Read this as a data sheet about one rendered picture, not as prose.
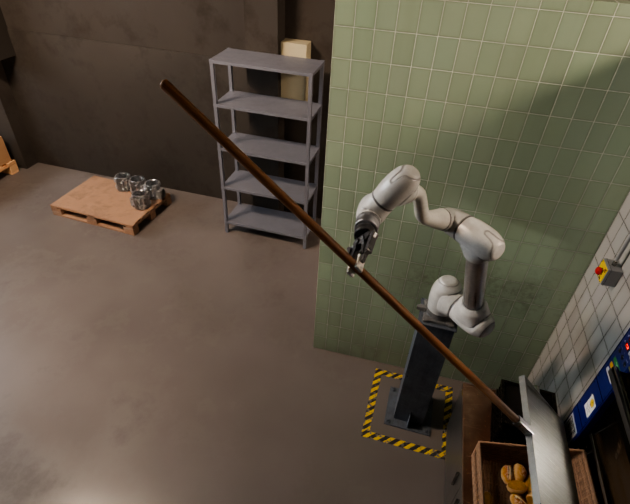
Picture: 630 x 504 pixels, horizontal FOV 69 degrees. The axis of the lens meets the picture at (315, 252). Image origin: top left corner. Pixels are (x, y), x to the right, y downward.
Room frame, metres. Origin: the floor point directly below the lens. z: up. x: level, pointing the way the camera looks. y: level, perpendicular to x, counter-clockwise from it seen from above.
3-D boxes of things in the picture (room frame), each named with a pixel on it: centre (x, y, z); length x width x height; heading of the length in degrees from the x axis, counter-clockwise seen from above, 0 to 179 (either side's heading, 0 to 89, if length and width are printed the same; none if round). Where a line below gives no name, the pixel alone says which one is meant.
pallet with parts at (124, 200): (4.25, 2.27, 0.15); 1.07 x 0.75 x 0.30; 76
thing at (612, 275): (1.81, -1.49, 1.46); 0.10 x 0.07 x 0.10; 168
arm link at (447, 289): (1.89, -0.75, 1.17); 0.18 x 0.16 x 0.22; 36
